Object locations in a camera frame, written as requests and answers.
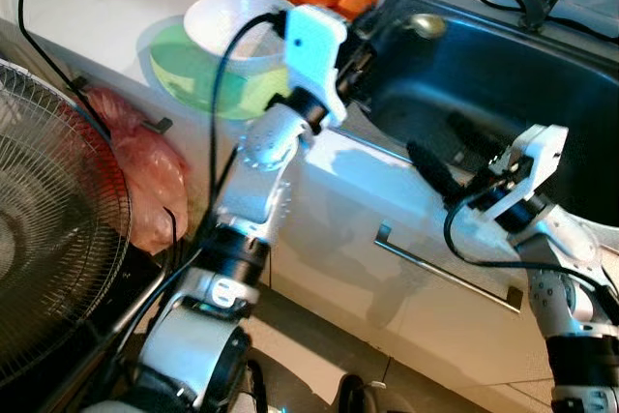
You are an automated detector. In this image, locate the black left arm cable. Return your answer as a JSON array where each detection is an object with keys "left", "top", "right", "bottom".
[{"left": 208, "top": 12, "right": 291, "bottom": 211}]

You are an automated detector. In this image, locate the metal cabinet handle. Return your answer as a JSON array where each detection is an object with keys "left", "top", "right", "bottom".
[{"left": 374, "top": 224, "right": 523, "bottom": 314}]

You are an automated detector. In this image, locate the robot left leg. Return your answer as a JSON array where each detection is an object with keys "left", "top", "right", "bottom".
[{"left": 237, "top": 360, "right": 272, "bottom": 413}]

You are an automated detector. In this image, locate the white bowl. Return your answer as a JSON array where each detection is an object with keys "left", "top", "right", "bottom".
[{"left": 184, "top": 0, "right": 291, "bottom": 75}]

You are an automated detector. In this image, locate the robot right leg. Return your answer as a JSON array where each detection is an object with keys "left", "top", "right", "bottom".
[{"left": 334, "top": 374, "right": 388, "bottom": 413}]

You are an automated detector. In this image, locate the red plastic bag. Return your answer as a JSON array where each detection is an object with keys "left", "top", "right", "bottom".
[{"left": 82, "top": 84, "right": 190, "bottom": 254}]

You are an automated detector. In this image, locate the metal spoon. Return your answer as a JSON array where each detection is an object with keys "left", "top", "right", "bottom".
[{"left": 392, "top": 12, "right": 448, "bottom": 42}]

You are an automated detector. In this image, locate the stainless steel sink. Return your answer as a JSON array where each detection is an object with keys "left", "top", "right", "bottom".
[{"left": 353, "top": 0, "right": 619, "bottom": 230}]

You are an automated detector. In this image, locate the light green plate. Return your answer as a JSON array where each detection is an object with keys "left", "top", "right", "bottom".
[{"left": 148, "top": 24, "right": 291, "bottom": 122}]

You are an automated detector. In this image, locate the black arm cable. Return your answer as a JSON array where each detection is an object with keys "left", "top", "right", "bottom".
[
  {"left": 208, "top": 12, "right": 291, "bottom": 211},
  {"left": 443, "top": 191, "right": 619, "bottom": 317}
]

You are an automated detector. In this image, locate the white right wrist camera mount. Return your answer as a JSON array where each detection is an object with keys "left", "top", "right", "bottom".
[{"left": 484, "top": 125, "right": 570, "bottom": 223}]

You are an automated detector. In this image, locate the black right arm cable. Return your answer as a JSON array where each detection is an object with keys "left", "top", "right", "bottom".
[{"left": 443, "top": 191, "right": 619, "bottom": 317}]

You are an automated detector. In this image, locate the metal wire-guard standing fan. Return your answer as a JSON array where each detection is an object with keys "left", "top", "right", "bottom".
[{"left": 0, "top": 60, "right": 132, "bottom": 385}]

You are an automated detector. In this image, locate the robot leg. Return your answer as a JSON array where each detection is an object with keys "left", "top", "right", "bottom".
[
  {"left": 334, "top": 374, "right": 388, "bottom": 413},
  {"left": 237, "top": 360, "right": 272, "bottom": 413}
]

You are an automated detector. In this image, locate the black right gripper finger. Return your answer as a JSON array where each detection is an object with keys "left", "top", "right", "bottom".
[
  {"left": 406, "top": 139, "right": 465, "bottom": 207},
  {"left": 447, "top": 111, "right": 506, "bottom": 162}
]

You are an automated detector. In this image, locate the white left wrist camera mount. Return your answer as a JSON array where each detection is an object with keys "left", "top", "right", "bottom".
[{"left": 283, "top": 5, "right": 349, "bottom": 129}]

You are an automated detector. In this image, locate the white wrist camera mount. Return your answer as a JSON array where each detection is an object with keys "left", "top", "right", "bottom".
[
  {"left": 484, "top": 125, "right": 570, "bottom": 223},
  {"left": 283, "top": 5, "right": 349, "bottom": 129}
]

